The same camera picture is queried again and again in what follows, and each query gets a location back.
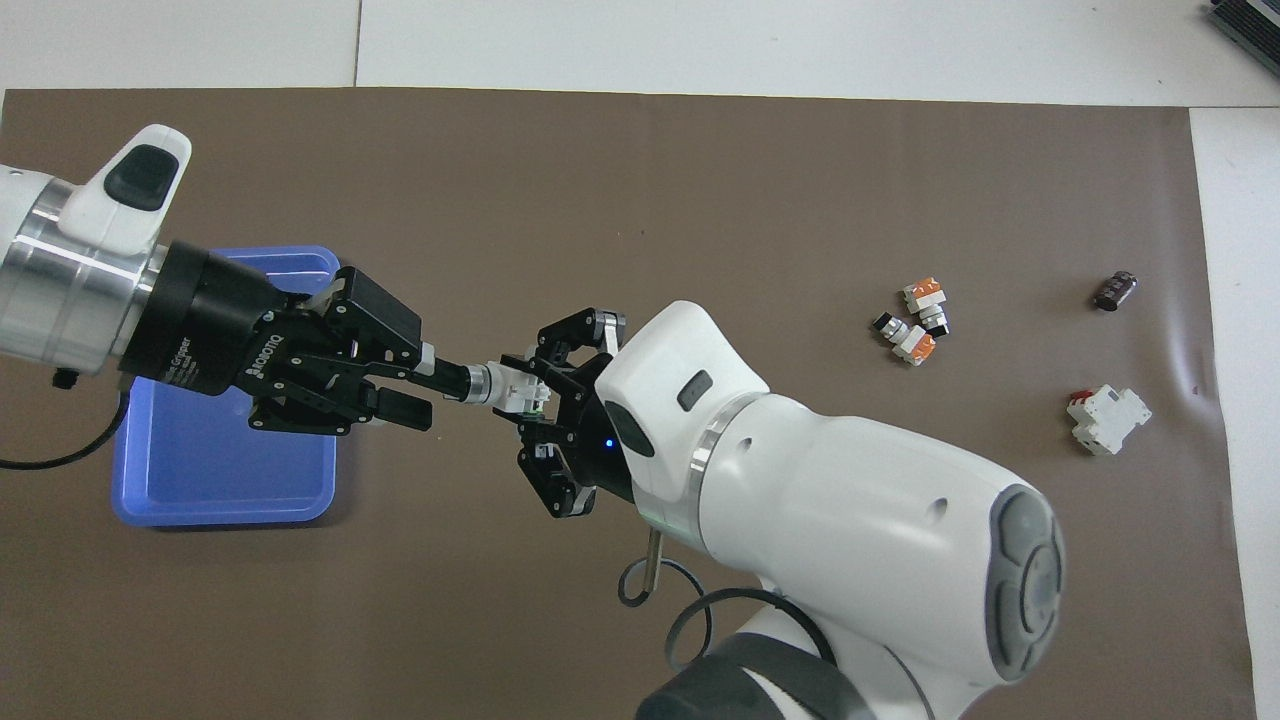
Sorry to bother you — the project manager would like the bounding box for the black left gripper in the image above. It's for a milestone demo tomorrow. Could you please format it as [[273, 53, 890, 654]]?
[[118, 240, 442, 437]]

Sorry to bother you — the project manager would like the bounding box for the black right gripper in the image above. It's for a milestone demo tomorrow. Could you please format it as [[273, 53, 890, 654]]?
[[500, 308, 641, 520]]

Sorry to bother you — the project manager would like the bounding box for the selector switch green orange block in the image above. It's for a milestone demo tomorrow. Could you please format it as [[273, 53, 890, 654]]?
[[434, 360, 552, 417]]

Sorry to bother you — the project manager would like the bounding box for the blue plastic tray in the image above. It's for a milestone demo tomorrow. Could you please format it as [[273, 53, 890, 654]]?
[[110, 245, 343, 528]]

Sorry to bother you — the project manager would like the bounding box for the brown table mat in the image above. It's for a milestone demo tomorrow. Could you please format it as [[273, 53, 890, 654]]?
[[0, 88, 1259, 720]]

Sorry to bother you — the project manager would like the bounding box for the white circuit breaker red lever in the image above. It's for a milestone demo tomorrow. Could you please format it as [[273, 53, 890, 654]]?
[[1066, 384, 1153, 457]]

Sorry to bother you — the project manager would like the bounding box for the black electronic box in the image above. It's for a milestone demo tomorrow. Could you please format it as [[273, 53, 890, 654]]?
[[1205, 0, 1280, 51]]

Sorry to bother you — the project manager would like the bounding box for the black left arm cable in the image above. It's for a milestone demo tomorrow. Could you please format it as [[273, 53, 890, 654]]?
[[0, 370, 134, 471]]

